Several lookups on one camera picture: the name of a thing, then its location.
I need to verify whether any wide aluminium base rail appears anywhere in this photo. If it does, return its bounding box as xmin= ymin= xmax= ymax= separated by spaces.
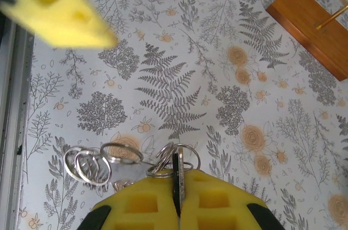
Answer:
xmin=0 ymin=17 xmax=36 ymax=230

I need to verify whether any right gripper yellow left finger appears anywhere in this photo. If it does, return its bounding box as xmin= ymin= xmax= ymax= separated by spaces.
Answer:
xmin=80 ymin=170 xmax=180 ymax=230

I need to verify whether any gold wire stand wooden base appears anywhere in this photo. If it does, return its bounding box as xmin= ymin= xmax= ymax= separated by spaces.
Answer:
xmin=265 ymin=0 xmax=348 ymax=82

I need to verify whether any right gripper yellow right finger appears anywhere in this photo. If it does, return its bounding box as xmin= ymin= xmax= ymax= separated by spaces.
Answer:
xmin=180 ymin=170 xmax=276 ymax=230

